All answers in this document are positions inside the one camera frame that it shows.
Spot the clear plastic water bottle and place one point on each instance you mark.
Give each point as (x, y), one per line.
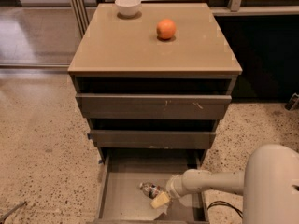
(150, 190)

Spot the middle grey drawer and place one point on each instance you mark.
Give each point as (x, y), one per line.
(153, 139)

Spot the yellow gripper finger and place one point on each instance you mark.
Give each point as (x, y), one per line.
(161, 199)

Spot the top grey drawer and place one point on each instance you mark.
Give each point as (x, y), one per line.
(137, 106)

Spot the open bottom grey drawer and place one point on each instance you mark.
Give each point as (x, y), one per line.
(122, 202)

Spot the metal window frame rail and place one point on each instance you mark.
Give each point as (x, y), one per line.
(81, 15)

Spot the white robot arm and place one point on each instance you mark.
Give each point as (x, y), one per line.
(269, 186)

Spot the grey drawer cabinet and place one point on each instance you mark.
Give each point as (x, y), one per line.
(121, 55)

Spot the orange fruit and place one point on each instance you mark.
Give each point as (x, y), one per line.
(166, 29)

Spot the white ceramic bowl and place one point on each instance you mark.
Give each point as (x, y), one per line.
(128, 8)

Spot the dark object at wall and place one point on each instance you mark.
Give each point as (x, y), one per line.
(293, 102)

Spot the grey metal rod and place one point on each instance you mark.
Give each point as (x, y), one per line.
(11, 211)

